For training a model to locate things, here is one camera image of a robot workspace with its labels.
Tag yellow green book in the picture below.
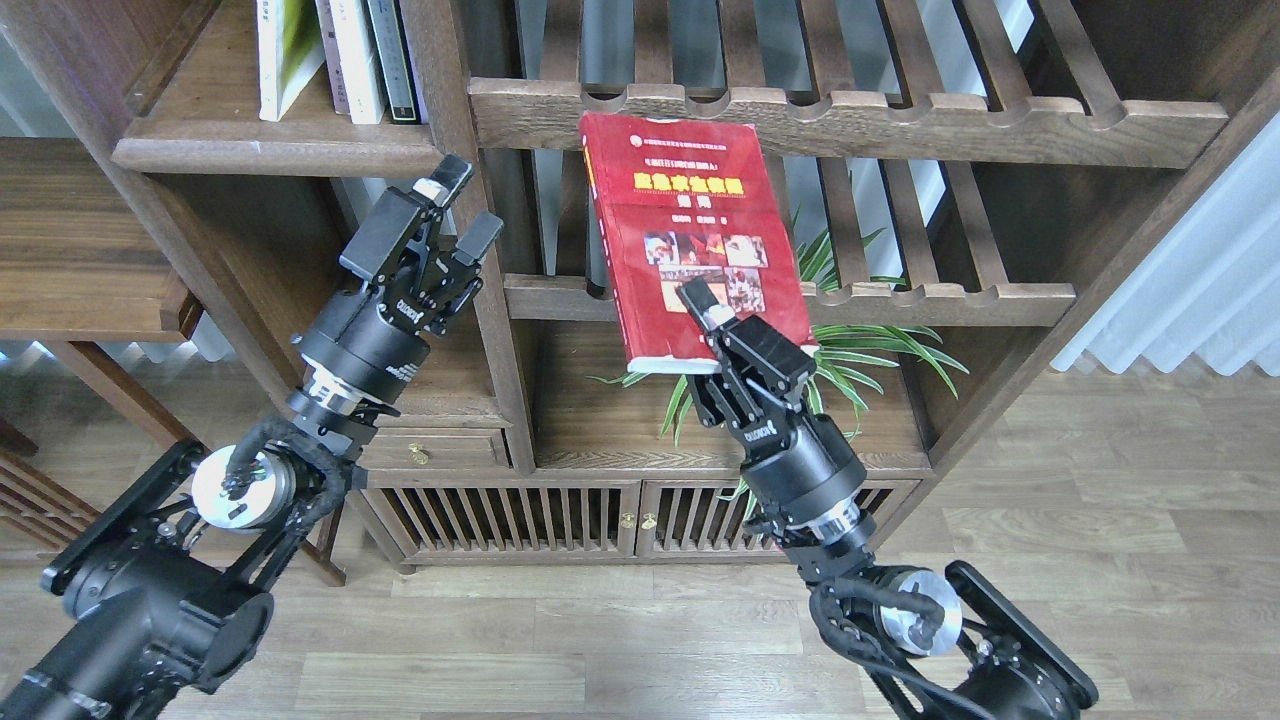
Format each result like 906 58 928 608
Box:
253 1 325 122

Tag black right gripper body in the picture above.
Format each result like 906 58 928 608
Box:
692 318 869 546

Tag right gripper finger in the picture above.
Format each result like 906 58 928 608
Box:
678 277 739 333

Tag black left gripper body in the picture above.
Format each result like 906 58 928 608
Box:
291 187 483 421

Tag maroon book white characters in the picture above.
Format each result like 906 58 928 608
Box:
315 0 349 115

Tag white curtain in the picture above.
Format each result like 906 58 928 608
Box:
1050 118 1279 377

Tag dark green upright book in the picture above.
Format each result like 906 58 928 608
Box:
367 1 424 126

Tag brass drawer knob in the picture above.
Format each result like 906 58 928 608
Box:
407 443 431 465

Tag dark wooden side table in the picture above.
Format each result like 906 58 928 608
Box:
1 137 204 448

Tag white upright book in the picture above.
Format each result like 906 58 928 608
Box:
332 0 387 126

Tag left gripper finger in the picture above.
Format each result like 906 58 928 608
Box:
454 211 504 266
413 154 475 209

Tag green spider plant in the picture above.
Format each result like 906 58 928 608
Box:
590 205 969 501

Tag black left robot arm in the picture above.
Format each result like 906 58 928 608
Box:
3 155 503 719

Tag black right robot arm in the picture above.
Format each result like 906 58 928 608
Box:
678 279 1100 719

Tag red book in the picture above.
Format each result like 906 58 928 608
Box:
579 113 817 374

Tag dark wooden bookshelf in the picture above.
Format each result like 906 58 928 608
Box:
0 0 1280 587

